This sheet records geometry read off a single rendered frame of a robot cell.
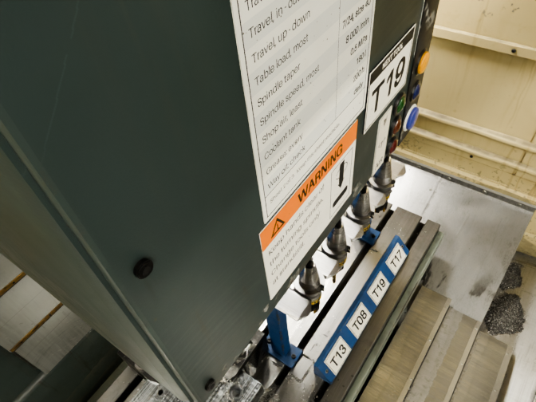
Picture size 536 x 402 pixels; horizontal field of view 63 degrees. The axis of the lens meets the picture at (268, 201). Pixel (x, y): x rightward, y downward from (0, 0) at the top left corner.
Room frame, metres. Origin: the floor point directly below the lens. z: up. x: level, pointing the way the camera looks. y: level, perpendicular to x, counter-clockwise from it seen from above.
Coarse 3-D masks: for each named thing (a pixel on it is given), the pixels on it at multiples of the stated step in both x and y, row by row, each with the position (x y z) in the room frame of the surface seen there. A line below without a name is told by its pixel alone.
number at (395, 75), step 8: (408, 48) 0.39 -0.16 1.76; (400, 56) 0.38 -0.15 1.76; (392, 64) 0.36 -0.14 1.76; (400, 64) 0.38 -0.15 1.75; (392, 72) 0.36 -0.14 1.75; (400, 72) 0.38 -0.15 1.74; (392, 80) 0.37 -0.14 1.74; (400, 80) 0.38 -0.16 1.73; (384, 88) 0.35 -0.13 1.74; (392, 88) 0.37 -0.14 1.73; (384, 96) 0.36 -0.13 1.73
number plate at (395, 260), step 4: (396, 244) 0.68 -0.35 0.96; (396, 248) 0.67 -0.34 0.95; (400, 248) 0.67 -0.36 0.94; (392, 252) 0.65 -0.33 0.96; (396, 252) 0.66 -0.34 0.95; (400, 252) 0.66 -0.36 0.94; (388, 256) 0.64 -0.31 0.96; (392, 256) 0.64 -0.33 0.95; (396, 256) 0.65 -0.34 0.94; (400, 256) 0.65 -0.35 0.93; (404, 256) 0.66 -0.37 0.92; (388, 260) 0.63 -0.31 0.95; (392, 260) 0.63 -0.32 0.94; (396, 260) 0.64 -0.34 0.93; (400, 260) 0.64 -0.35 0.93; (388, 264) 0.62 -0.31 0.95; (392, 264) 0.63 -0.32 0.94; (396, 264) 0.63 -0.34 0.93; (400, 264) 0.63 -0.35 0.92; (392, 268) 0.62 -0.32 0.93; (396, 268) 0.62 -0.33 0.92; (392, 272) 0.61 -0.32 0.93; (396, 272) 0.61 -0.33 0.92
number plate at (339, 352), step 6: (336, 342) 0.42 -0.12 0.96; (342, 342) 0.42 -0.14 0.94; (336, 348) 0.41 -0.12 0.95; (342, 348) 0.41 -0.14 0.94; (348, 348) 0.41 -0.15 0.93; (330, 354) 0.39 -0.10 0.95; (336, 354) 0.39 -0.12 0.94; (342, 354) 0.40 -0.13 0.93; (348, 354) 0.40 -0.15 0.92; (330, 360) 0.38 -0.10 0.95; (336, 360) 0.38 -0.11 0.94; (342, 360) 0.39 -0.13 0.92; (330, 366) 0.37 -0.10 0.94; (336, 366) 0.37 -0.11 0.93; (336, 372) 0.36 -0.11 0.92
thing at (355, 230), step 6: (342, 216) 0.60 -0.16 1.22; (348, 222) 0.59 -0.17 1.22; (354, 222) 0.58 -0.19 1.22; (348, 228) 0.57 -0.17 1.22; (354, 228) 0.57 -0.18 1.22; (360, 228) 0.56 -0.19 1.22; (348, 234) 0.55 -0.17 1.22; (354, 234) 0.55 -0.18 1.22; (360, 234) 0.55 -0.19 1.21; (354, 240) 0.54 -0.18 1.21
